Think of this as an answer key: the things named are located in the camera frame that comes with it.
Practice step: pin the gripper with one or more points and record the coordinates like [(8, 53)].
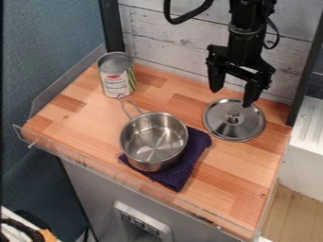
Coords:
[(241, 55)]

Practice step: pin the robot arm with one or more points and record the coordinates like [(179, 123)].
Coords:
[(247, 19)]

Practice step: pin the white labelled can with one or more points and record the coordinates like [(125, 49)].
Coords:
[(116, 75)]

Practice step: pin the silver lid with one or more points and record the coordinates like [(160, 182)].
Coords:
[(234, 119)]

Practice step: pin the purple cloth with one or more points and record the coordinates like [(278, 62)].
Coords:
[(185, 164)]

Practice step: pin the silver pot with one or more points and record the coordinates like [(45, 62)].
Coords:
[(152, 140)]

